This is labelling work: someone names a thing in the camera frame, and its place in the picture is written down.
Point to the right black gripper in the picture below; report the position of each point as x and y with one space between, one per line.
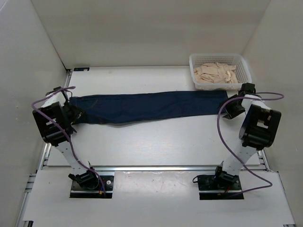
231 113

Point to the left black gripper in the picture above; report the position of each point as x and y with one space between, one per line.
78 113

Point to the dark blue denim trousers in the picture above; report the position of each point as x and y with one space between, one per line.
128 108

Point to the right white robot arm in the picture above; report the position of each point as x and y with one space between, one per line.
257 132

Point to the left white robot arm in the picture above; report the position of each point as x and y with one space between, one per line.
54 117

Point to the beige crumpled garment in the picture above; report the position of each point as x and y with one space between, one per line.
215 73

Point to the white plastic basket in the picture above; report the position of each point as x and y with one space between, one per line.
242 72

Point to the small dark corner label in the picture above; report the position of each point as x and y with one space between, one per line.
81 69

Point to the aluminium rail frame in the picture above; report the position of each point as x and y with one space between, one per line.
154 164

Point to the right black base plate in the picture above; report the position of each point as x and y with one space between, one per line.
211 189

